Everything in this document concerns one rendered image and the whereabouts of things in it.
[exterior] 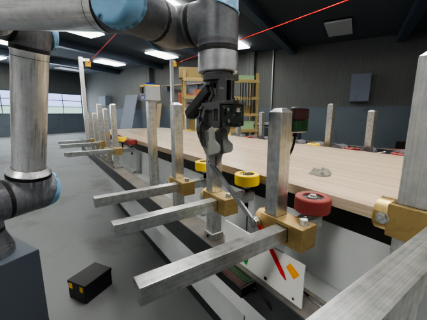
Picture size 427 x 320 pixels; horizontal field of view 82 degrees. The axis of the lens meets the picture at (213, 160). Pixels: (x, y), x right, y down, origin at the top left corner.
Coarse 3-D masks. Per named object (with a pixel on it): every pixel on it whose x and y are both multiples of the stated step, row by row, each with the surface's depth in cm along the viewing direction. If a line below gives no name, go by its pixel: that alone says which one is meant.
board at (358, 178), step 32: (160, 128) 317; (192, 160) 116; (224, 160) 104; (256, 160) 104; (320, 160) 104; (352, 160) 104; (384, 160) 104; (320, 192) 62; (352, 192) 62; (384, 192) 62
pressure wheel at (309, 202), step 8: (304, 192) 60; (312, 192) 60; (296, 200) 57; (304, 200) 55; (312, 200) 54; (320, 200) 54; (328, 200) 54; (296, 208) 57; (304, 208) 55; (312, 208) 54; (320, 208) 54; (328, 208) 54; (312, 216) 54; (320, 216) 54
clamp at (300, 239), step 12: (264, 216) 56; (288, 216) 55; (264, 228) 57; (288, 228) 51; (300, 228) 49; (312, 228) 50; (288, 240) 51; (300, 240) 49; (312, 240) 51; (300, 252) 49
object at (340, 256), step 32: (128, 160) 227; (160, 160) 163; (256, 192) 90; (288, 192) 78; (352, 224) 62; (160, 256) 191; (320, 256) 71; (352, 256) 63; (384, 256) 57; (192, 288) 150
